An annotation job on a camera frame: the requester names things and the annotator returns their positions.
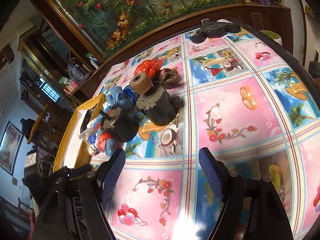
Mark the framed wall picture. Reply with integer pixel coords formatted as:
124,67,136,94
1,121,24,176

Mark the yellow cardboard tray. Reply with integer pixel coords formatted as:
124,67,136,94
53,94,106,172

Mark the black motor with shaft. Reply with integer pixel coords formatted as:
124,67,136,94
99,106,139,142

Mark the brown knitted scrubber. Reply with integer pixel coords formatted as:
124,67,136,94
157,68,180,89

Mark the black star-shaped bracket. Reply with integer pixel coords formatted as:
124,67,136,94
190,18,241,44

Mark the flower display cabinet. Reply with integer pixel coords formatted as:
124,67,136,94
30,0,245,62

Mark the black motor with sawtooth disc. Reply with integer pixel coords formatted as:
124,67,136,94
130,72,184,126

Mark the colourful patterned tablecloth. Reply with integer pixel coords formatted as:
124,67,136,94
95,29,319,239

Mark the grey kettle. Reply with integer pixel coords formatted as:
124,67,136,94
67,62,86,82

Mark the red blue mesh bundle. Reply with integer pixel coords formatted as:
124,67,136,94
87,127,122,157

